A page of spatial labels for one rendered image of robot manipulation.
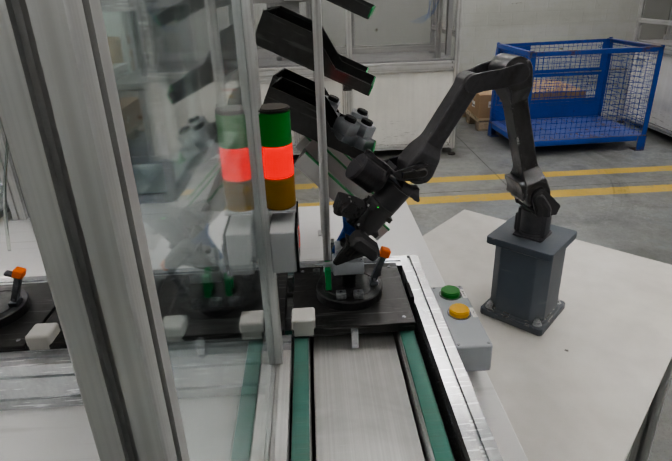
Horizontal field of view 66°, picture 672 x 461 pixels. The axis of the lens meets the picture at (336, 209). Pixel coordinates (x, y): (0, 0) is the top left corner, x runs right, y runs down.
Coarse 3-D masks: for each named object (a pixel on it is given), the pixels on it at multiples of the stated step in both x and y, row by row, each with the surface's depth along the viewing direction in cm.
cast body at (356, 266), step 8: (344, 240) 107; (336, 248) 106; (328, 264) 108; (344, 264) 107; (352, 264) 107; (360, 264) 107; (336, 272) 107; (344, 272) 107; (352, 272) 107; (360, 272) 108
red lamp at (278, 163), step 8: (264, 152) 77; (272, 152) 77; (280, 152) 77; (288, 152) 78; (264, 160) 78; (272, 160) 77; (280, 160) 77; (288, 160) 78; (264, 168) 78; (272, 168) 78; (280, 168) 78; (288, 168) 78; (264, 176) 79; (272, 176) 78; (280, 176) 78; (288, 176) 79
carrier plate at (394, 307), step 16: (304, 272) 120; (320, 272) 120; (384, 272) 119; (304, 288) 114; (384, 288) 113; (400, 288) 113; (304, 304) 108; (320, 304) 108; (384, 304) 107; (400, 304) 107; (320, 320) 103; (336, 320) 103; (352, 320) 102; (368, 320) 102; (384, 320) 102; (400, 320) 102; (304, 336) 101
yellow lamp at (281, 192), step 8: (272, 184) 79; (280, 184) 79; (288, 184) 79; (272, 192) 79; (280, 192) 79; (288, 192) 80; (272, 200) 80; (280, 200) 80; (288, 200) 80; (272, 208) 80; (280, 208) 80; (288, 208) 81
